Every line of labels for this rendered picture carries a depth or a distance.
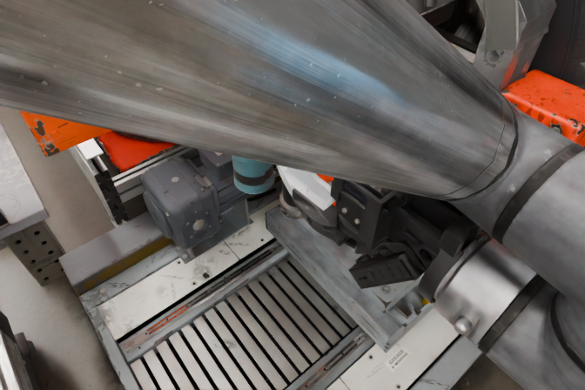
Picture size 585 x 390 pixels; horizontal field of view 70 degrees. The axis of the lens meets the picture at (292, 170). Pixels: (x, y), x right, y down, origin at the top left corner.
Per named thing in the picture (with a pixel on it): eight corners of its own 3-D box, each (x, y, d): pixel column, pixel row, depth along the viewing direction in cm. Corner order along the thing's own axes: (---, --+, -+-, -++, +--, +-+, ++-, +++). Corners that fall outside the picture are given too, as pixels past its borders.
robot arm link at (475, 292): (515, 303, 36) (460, 366, 32) (469, 267, 38) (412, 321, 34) (554, 252, 30) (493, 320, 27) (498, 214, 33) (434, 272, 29)
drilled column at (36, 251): (74, 269, 131) (10, 175, 102) (41, 287, 127) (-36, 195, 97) (63, 248, 137) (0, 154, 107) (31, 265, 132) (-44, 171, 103)
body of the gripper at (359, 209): (386, 129, 38) (507, 205, 32) (373, 191, 44) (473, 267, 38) (326, 164, 35) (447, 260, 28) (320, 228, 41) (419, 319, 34)
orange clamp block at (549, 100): (513, 114, 54) (582, 150, 49) (478, 138, 51) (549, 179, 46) (534, 66, 49) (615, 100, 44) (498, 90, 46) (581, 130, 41)
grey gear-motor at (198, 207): (303, 216, 136) (305, 133, 112) (190, 290, 117) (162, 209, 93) (270, 184, 146) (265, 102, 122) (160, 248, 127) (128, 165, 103)
